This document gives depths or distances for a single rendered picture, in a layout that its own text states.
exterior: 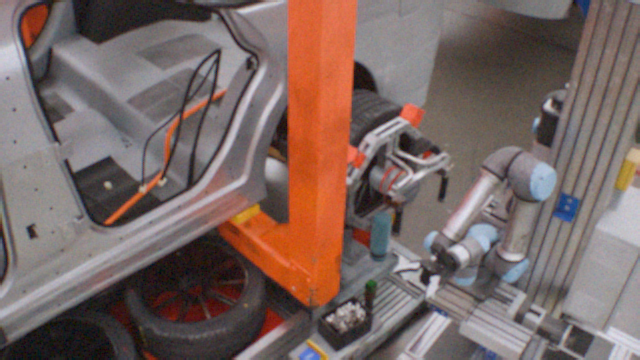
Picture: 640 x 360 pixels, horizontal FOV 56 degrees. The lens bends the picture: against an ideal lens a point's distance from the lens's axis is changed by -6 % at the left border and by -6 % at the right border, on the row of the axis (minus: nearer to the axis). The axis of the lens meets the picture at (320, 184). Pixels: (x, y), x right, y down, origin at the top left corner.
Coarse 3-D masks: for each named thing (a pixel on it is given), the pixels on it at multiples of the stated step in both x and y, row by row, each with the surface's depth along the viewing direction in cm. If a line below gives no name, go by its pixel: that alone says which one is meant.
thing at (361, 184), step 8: (376, 128) 286; (400, 136) 311; (400, 144) 315; (376, 152) 299; (376, 160) 308; (400, 160) 319; (368, 168) 309; (400, 168) 320; (360, 176) 299; (368, 176) 309; (360, 184) 304; (368, 184) 310; (360, 192) 307; (368, 192) 315; (376, 192) 323; (360, 200) 321; (368, 200) 321; (376, 200) 320; (360, 208) 316; (368, 208) 317
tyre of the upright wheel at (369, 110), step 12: (360, 96) 292; (372, 96) 295; (360, 108) 284; (372, 108) 284; (384, 108) 285; (396, 108) 291; (360, 120) 279; (372, 120) 280; (384, 120) 287; (360, 132) 277; (408, 144) 314; (360, 216) 314; (348, 228) 310
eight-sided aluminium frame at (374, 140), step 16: (384, 128) 282; (400, 128) 284; (368, 144) 276; (368, 160) 277; (352, 176) 276; (352, 192) 280; (352, 208) 286; (384, 208) 318; (352, 224) 293; (368, 224) 305
